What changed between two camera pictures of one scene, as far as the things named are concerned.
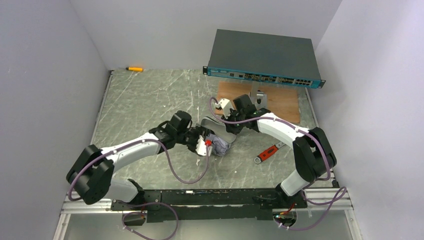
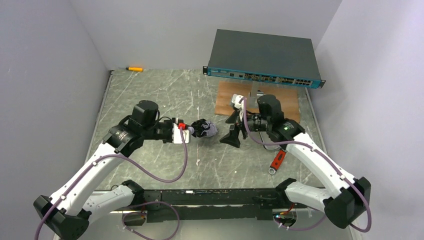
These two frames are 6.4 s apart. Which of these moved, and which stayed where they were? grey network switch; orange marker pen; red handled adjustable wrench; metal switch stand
Moved: red handled adjustable wrench
Stayed: orange marker pen; grey network switch; metal switch stand
